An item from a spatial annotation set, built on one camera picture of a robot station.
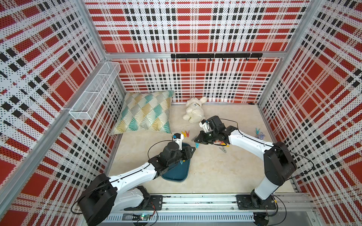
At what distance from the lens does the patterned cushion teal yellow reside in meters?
0.94

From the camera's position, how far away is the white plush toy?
104cm

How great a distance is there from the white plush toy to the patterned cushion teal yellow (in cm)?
14
